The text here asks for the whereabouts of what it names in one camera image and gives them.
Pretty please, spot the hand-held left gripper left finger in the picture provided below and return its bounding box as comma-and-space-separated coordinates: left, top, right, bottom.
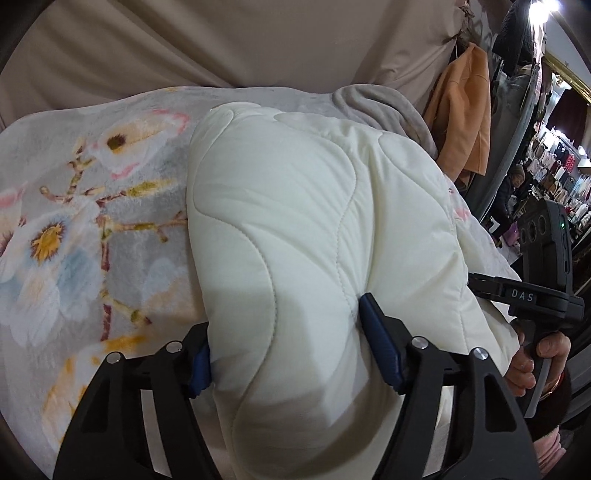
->
53, 322, 236, 480

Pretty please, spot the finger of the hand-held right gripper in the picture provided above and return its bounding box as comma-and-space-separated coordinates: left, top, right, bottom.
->
468, 272, 503, 300

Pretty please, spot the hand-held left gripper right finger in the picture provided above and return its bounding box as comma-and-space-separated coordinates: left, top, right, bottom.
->
359, 293, 541, 480

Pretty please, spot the white quilted jacket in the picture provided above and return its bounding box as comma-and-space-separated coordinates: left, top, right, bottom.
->
185, 102, 522, 480

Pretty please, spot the person's right forearm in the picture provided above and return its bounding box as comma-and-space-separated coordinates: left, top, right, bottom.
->
529, 369, 574, 445

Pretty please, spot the rack of hanging clothes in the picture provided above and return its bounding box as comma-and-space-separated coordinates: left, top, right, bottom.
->
526, 129, 591, 219

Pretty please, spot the person's right hand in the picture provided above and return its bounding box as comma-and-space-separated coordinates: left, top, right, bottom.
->
503, 330, 572, 403

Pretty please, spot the grey hanging garment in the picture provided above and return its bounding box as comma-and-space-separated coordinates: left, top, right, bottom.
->
466, 69, 546, 228

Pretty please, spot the orange hanging garment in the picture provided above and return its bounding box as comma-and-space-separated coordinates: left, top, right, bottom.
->
422, 44, 491, 177

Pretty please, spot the pink fluffy cloth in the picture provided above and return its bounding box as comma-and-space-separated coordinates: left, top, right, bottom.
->
533, 424, 574, 480

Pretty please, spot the floral fleece blanket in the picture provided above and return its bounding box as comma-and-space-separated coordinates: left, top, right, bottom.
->
0, 87, 522, 467

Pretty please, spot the grey fleece cloth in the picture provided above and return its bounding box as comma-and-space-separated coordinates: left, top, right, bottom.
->
332, 84, 440, 162

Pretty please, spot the dark hanging garment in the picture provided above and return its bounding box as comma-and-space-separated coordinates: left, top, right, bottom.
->
492, 0, 551, 75

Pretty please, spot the beige curtain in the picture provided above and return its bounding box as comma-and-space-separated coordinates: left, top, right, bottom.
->
0, 0, 468, 134

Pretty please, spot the gold bracelet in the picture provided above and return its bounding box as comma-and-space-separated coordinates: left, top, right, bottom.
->
541, 373, 565, 403

